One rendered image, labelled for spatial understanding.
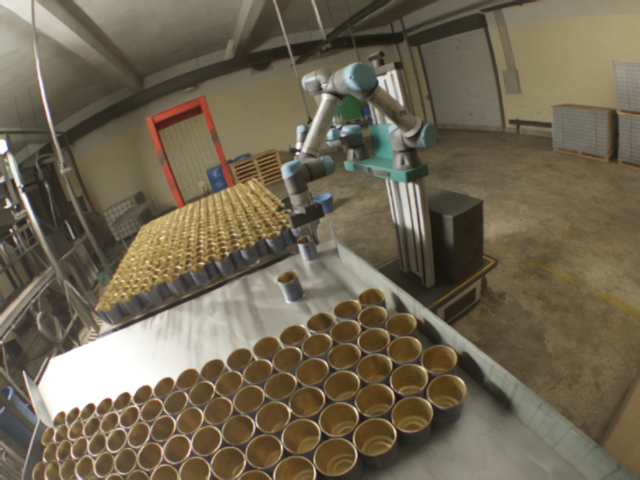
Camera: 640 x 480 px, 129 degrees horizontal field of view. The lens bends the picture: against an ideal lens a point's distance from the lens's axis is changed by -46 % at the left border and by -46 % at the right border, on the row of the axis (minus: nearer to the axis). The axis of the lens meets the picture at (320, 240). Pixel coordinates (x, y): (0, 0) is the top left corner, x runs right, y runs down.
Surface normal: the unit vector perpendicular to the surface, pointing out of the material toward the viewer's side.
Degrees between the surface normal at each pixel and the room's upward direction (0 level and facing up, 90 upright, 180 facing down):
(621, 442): 0
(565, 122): 92
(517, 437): 0
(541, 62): 90
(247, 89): 90
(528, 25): 90
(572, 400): 0
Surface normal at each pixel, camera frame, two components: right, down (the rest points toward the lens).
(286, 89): 0.36, 0.32
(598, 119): -0.90, 0.40
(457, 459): -0.26, -0.87
